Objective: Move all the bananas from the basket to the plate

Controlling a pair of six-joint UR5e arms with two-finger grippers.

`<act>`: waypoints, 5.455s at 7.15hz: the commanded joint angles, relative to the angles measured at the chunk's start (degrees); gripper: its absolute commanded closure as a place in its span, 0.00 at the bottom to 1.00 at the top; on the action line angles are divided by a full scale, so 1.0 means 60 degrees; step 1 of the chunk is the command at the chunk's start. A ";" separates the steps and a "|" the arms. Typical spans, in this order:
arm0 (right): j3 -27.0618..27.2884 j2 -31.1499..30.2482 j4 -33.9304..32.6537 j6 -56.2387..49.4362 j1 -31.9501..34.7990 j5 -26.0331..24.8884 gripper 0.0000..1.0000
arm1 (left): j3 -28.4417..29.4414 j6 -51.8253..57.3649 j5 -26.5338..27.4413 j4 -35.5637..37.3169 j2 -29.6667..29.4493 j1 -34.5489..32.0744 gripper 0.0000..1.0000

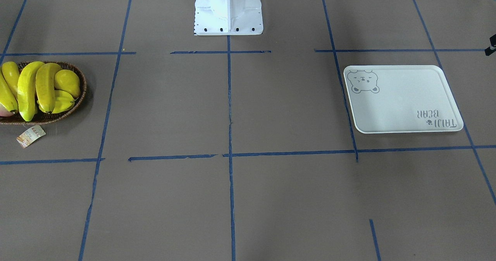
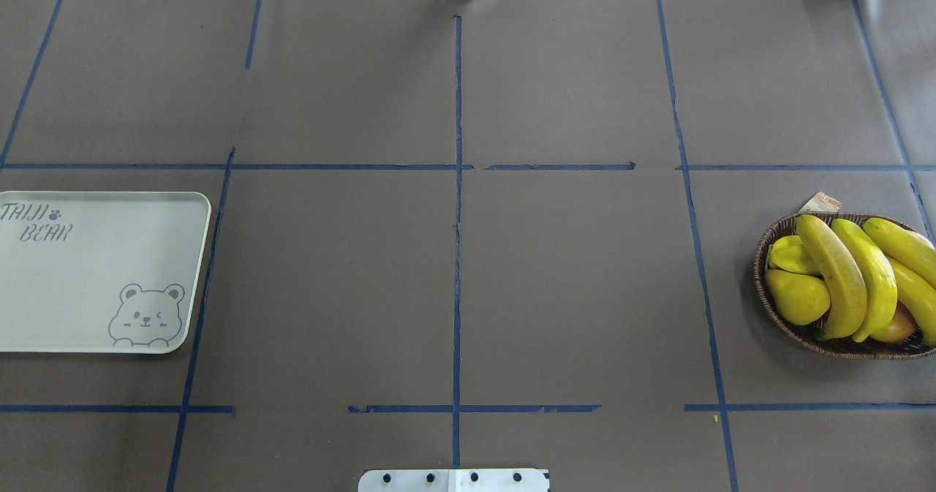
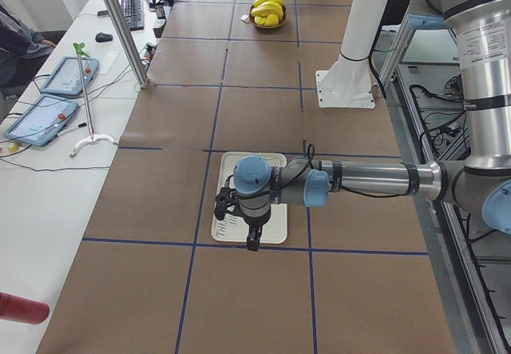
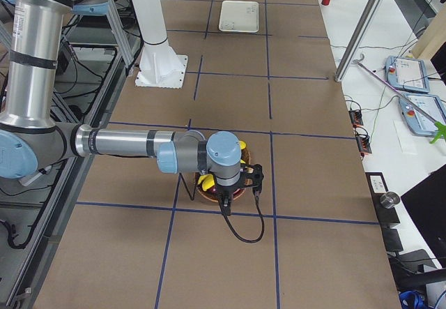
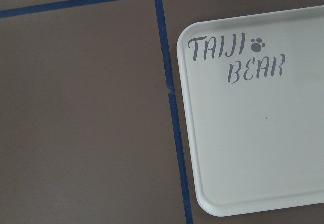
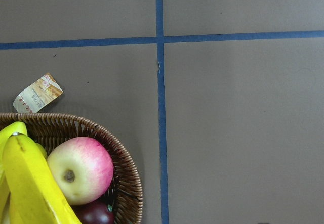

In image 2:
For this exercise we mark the brown wicker basket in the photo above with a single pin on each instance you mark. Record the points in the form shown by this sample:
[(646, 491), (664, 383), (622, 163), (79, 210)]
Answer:
[(807, 336)]

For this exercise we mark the yellow starfruit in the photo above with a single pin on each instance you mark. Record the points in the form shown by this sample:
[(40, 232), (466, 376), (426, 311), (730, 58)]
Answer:
[(790, 254)]

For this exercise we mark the yellow pear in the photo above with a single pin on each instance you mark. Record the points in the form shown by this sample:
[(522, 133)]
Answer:
[(799, 299)]

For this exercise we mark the paper tag label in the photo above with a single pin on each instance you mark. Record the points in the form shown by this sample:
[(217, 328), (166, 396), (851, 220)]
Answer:
[(821, 202)]

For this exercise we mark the white bear tray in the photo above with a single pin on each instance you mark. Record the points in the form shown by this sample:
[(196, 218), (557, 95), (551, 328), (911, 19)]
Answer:
[(100, 272)]

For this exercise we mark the red yellow apple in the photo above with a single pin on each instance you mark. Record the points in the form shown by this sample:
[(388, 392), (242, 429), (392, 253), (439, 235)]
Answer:
[(901, 326)]

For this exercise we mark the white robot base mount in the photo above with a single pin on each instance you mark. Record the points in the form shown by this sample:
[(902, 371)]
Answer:
[(493, 479)]

